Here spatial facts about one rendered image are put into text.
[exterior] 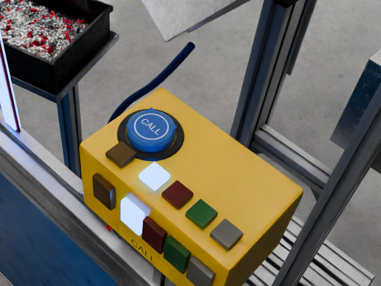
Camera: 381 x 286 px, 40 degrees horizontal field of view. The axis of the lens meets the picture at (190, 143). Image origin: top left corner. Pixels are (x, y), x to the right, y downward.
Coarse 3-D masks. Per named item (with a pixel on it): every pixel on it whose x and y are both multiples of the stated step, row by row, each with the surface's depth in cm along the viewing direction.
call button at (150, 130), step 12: (132, 120) 43; (144, 120) 43; (156, 120) 43; (168, 120) 43; (132, 132) 42; (144, 132) 42; (156, 132) 42; (168, 132) 42; (132, 144) 42; (144, 144) 41; (156, 144) 42; (168, 144) 42
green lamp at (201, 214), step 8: (200, 200) 39; (192, 208) 39; (200, 208) 39; (208, 208) 39; (192, 216) 38; (200, 216) 38; (208, 216) 38; (216, 216) 39; (200, 224) 38; (208, 224) 38
